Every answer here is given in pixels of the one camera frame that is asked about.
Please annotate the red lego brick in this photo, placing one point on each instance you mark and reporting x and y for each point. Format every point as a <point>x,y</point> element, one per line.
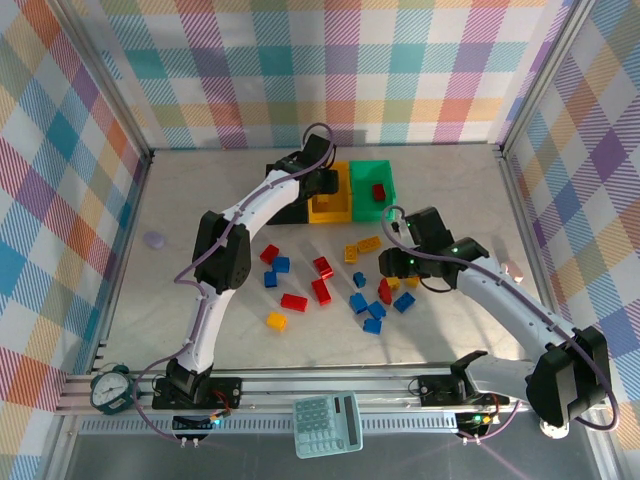
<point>321,291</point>
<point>384,291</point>
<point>323,266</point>
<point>294,301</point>
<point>269,253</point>
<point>378,191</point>

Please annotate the blue lego brick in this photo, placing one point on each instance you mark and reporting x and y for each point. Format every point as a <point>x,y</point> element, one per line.
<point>270,278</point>
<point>359,279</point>
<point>377,310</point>
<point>404,301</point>
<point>358,302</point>
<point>372,326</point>
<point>281,264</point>

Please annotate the long yellow lego brick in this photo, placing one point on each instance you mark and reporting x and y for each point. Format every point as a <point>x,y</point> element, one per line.
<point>369,244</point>

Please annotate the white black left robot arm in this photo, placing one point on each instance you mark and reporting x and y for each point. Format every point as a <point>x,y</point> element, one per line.
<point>260,200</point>

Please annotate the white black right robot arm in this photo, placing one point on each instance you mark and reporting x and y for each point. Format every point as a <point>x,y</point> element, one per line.
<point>500,295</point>

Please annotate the yellow plastic bin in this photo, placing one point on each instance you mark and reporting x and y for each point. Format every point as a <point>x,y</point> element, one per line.
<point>330,212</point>

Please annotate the green plastic bin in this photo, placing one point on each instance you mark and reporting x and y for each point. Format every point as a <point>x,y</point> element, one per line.
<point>365,175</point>

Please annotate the black plastic bin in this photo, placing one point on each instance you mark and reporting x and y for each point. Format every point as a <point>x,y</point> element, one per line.
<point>287,212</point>

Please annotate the light teal calculator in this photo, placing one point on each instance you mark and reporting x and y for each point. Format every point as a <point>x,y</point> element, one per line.
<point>327,425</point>

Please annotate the black connector board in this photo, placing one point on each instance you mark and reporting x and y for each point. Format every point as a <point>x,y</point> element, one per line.
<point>475,422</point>
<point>192,425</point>

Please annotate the small purple oval object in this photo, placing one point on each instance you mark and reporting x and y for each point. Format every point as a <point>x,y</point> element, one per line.
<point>154,240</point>

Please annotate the white printed bottle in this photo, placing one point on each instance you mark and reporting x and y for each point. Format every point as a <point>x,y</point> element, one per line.
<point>552,431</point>

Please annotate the dark green alarm clock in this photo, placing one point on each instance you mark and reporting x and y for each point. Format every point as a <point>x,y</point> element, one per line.
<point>109,391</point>

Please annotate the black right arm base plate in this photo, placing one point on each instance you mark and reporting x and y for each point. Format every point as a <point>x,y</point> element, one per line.
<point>437,387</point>

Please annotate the aluminium mounting rail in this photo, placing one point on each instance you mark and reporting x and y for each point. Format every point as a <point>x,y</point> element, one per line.
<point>300,385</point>

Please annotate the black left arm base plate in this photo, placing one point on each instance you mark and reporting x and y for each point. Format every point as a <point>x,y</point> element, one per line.
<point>227,390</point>

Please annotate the aluminium frame post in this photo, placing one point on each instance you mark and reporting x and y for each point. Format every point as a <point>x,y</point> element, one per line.
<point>100,75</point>
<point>545,75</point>

